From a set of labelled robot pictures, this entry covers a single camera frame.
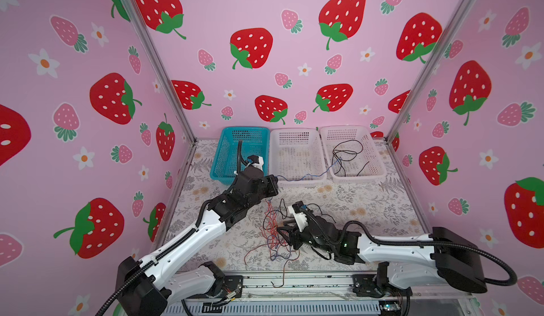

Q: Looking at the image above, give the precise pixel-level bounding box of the blue cable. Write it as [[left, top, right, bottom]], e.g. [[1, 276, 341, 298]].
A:
[[273, 156, 343, 185], [269, 230, 298, 262]]

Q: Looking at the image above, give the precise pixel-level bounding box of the red cable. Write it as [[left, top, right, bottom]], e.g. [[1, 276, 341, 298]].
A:
[[244, 198, 303, 289]]

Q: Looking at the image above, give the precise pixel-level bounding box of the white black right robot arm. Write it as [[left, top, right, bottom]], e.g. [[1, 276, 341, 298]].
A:
[[277, 210, 518, 293]]

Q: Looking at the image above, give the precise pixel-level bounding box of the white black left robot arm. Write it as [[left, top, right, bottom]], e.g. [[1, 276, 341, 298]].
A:
[[97, 165, 279, 315]]

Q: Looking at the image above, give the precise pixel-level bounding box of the white middle plastic basket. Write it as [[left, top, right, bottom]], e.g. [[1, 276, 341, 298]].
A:
[[269, 128, 327, 188]]

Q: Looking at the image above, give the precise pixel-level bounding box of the white plastic basket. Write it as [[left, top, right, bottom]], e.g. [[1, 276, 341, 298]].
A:
[[320, 126, 387, 184], [269, 128, 327, 188]]

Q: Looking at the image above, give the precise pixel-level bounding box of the teal plastic basket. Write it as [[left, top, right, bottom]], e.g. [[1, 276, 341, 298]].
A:
[[211, 126, 270, 186]]

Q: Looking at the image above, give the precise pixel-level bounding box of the white right plastic basket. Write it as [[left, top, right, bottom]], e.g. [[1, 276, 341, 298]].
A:
[[320, 126, 387, 184]]

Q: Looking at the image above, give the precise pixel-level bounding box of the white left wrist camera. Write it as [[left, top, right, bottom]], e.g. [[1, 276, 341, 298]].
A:
[[247, 155, 264, 171]]

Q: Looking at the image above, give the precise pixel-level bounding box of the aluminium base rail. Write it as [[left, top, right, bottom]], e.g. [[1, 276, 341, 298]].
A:
[[163, 272, 480, 315]]

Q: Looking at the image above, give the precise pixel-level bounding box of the aluminium left corner post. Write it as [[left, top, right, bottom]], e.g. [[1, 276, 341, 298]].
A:
[[121, 0, 197, 145]]

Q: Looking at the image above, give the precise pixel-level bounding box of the aluminium corner post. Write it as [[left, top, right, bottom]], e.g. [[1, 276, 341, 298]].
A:
[[385, 0, 477, 146], [121, 0, 197, 145]]

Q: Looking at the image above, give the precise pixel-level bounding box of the aluminium right corner post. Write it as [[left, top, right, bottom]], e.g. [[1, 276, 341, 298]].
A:
[[385, 0, 477, 146]]

